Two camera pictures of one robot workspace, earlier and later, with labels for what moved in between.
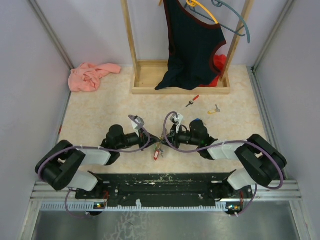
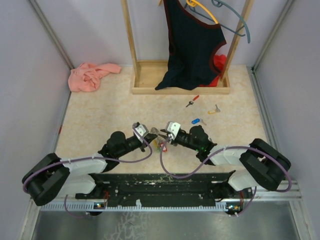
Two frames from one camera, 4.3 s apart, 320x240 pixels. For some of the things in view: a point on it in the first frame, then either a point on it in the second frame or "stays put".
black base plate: [171, 188] stays put
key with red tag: [156, 154] → [164, 149]
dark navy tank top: [192, 43] stays put
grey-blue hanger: [218, 3] stays put
